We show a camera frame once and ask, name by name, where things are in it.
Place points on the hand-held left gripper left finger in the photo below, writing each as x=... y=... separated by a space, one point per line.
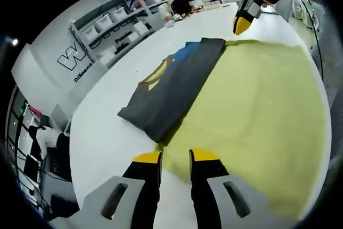
x=144 y=186

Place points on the yellow blue grey garment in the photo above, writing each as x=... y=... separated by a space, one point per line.
x=254 y=111

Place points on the grey metal shelf unit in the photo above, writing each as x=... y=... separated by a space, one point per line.
x=128 y=14

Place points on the white storage bin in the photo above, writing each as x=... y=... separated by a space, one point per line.
x=103 y=23
x=118 y=15
x=88 y=33

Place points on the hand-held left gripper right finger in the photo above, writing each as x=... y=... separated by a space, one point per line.
x=206 y=186

